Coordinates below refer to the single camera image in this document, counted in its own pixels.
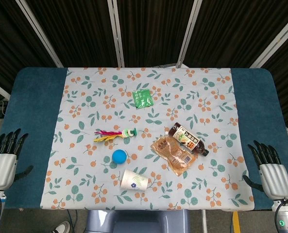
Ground floral print tablecloth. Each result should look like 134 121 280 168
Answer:
40 67 255 211

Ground white floral paper cup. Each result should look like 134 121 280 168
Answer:
120 168 150 193

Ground green sachet packet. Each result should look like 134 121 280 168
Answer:
132 89 153 109

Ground dark folding screen white frames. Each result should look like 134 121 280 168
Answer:
0 0 288 129

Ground white table leg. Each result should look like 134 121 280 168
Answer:
201 210 208 233

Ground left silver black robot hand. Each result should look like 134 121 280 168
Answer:
0 128 34 191

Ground brown tea bottle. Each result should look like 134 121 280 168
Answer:
168 122 210 157

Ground colourful feather shuttlecock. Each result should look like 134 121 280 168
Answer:
93 128 138 144

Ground white sneaker shoe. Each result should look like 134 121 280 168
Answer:
51 220 72 233

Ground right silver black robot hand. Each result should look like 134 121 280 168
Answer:
242 140 288 201

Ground brown snack pouch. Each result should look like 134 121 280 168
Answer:
150 135 198 177

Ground blue floor cable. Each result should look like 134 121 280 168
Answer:
67 209 79 233

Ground blue felt table cover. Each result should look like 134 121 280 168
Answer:
3 67 288 211

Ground blue ball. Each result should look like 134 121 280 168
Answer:
112 149 128 165

